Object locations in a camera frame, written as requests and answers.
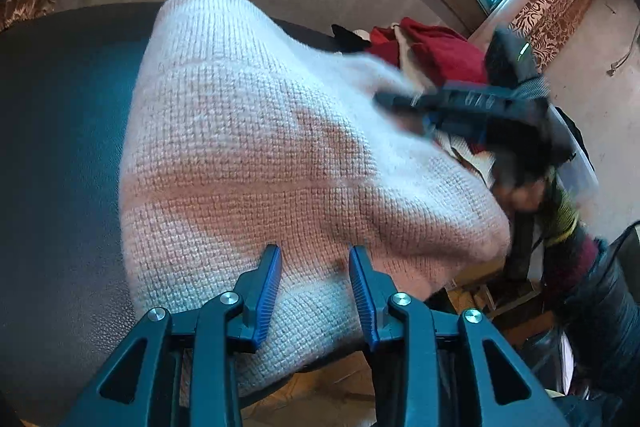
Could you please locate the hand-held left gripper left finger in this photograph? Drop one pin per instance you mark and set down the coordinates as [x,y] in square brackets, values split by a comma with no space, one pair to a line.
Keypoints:
[265,302]

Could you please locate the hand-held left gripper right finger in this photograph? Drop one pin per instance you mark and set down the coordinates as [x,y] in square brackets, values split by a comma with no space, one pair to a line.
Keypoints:
[362,302]

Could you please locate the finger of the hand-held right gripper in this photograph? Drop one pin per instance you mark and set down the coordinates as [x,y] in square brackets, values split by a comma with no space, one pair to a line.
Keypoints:
[405,101]

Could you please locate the pink knit sweater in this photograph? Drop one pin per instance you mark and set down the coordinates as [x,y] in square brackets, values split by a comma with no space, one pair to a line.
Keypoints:
[260,147]

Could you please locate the person's right forearm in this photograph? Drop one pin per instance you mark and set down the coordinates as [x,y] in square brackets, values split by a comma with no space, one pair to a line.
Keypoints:
[590,267]

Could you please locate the person's right hand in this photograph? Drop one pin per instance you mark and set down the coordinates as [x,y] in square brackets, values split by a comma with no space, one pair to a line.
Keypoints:
[522,197]

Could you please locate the beige garment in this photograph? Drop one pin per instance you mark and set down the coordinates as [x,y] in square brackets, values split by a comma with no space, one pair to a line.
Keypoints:
[407,57]

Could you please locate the red garment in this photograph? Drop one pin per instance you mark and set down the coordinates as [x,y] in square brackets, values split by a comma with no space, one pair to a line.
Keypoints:
[445,52]

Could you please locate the black garment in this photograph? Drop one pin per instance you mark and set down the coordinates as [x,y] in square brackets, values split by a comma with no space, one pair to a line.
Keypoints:
[350,38]

